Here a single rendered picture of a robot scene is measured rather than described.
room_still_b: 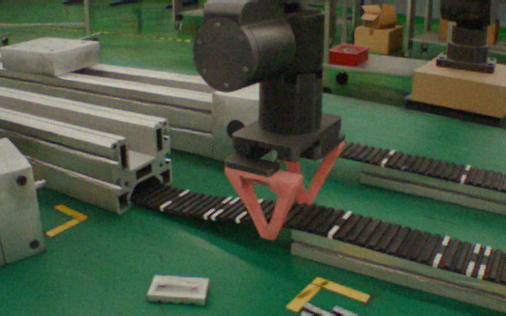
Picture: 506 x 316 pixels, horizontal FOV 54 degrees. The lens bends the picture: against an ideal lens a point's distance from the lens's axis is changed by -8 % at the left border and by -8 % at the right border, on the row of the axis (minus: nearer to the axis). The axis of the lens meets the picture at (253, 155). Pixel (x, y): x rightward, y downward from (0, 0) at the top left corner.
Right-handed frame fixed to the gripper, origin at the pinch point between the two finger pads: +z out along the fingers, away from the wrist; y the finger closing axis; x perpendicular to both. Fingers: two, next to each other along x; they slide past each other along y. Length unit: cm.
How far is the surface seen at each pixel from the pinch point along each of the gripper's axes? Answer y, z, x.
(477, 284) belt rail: 2.0, 1.1, 19.5
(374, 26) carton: -506, 53, -151
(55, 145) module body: 3.9, -2.7, -29.5
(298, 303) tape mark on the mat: 8.6, 3.3, 5.6
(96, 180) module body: 3.9, 0.3, -22.6
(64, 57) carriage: -16, -8, -50
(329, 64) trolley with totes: -300, 54, -118
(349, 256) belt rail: 1.3, 2.1, 7.3
